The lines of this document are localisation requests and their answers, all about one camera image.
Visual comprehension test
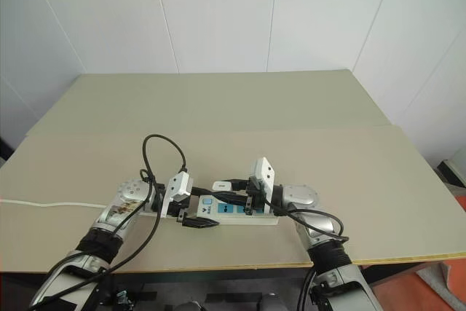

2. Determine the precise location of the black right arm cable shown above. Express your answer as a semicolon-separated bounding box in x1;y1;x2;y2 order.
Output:
250;178;350;311

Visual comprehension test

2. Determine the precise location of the black object at wall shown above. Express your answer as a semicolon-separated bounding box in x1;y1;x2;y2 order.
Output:
0;135;12;163

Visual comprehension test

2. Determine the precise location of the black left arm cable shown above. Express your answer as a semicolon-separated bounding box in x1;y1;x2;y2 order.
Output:
46;133;191;292

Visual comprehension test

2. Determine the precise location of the white power strip cord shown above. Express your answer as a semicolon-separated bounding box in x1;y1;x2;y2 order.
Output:
0;197;110;210

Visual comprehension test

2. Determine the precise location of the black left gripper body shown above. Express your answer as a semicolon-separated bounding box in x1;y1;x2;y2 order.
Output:
170;197;194;226

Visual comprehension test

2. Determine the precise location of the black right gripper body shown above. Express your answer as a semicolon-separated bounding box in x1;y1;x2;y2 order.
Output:
244;176;272;218

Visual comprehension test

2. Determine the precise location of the white charger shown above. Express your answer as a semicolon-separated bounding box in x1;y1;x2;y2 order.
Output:
212;178;234;193

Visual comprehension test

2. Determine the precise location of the white power strip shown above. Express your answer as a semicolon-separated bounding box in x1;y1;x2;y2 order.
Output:
140;192;280;228

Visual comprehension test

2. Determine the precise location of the orange mat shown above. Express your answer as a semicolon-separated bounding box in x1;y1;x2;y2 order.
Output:
359;251;466;311

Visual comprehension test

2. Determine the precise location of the grey foam sheet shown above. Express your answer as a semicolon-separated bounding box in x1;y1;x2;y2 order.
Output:
414;255;466;305

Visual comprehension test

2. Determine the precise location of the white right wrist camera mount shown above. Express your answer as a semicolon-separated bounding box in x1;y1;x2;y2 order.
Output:
247;157;277;214

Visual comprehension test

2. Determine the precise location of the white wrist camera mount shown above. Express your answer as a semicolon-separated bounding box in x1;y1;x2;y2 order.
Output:
159;173;194;219
247;157;277;214

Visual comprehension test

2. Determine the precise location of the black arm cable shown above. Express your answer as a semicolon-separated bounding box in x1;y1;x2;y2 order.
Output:
250;178;350;311
46;133;191;292

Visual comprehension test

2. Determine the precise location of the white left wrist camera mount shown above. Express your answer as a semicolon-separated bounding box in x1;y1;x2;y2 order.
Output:
159;173;194;219

